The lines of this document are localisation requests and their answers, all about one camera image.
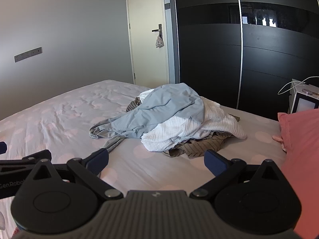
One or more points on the black wardrobe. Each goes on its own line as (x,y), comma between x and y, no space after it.
(211,67)

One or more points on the light blue garment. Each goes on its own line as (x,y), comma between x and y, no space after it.
(162,104)

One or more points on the small cloth pouch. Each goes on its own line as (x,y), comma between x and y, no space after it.
(159,42)

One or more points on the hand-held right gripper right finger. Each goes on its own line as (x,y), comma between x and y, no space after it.
(214,161)

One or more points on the white textured garment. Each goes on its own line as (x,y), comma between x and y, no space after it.
(189,129)

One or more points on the pink polka dot bed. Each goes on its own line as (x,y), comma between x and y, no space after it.
(62,109)

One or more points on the pink pillow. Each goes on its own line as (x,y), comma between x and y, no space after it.
(304,142)

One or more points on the brown striped garment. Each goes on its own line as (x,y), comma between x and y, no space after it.
(199,149)

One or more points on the cream door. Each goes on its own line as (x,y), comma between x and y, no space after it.
(144,54)

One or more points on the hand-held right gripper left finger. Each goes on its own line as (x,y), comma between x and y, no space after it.
(99,158)

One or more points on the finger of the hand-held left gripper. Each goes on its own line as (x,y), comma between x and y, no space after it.
(3,147)
(25,159)

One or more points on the white box appliance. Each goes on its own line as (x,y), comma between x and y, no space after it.
(304,104)

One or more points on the grey wall switch panel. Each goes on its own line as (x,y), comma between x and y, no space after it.
(27,54)

